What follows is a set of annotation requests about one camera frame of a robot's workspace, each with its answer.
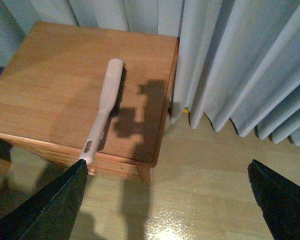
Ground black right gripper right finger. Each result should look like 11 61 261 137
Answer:
247 159 300 240

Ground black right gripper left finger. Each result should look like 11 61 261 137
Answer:
0 159 88 240

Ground beige hand brush black bristles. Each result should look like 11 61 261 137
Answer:
79 58 125 165

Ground wooden nightstand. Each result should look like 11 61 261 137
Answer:
0 22 179 185

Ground light blue curtain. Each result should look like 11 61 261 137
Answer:
0 0 300 146

